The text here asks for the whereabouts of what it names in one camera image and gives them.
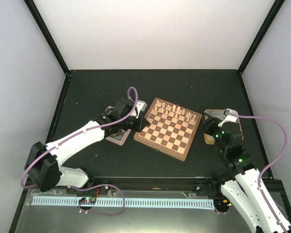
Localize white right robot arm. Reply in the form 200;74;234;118
202;109;291;233

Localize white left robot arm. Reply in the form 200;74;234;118
25;97;150;194

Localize wooden chess board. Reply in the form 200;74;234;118
134;98;202;161

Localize white chess pieces row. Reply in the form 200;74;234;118
151;100;198;125

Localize yellow metal tray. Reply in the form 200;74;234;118
202;109;242;145

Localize pink metal tray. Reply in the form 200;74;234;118
104;105;131;146

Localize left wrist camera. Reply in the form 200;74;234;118
136;100;147;112

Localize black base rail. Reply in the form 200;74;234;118
26;176;284;195

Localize light blue slotted cable duct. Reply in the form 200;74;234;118
31;196;215;210

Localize black frame post left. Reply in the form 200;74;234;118
24;0;69;74

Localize black frame post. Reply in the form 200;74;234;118
24;0;69;74
238;0;285;75

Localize black frame post right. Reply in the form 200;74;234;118
238;0;285;75

